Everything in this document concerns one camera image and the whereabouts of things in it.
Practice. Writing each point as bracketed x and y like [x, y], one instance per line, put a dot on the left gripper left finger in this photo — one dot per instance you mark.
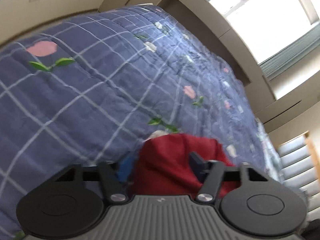
[111, 187]

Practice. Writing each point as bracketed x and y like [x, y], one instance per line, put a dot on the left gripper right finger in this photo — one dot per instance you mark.
[209, 174]

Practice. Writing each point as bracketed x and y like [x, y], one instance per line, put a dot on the red sweater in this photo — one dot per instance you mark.
[162, 167]

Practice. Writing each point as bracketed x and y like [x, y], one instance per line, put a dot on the blue plaid floral quilt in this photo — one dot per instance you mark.
[94, 88]

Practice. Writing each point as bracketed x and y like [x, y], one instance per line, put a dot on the pale blue curtain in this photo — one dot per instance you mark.
[284, 59]

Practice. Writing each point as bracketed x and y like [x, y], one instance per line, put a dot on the bright window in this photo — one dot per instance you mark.
[268, 26]

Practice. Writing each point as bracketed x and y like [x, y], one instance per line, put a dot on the padded headboard with wood frame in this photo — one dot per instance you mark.
[300, 163]

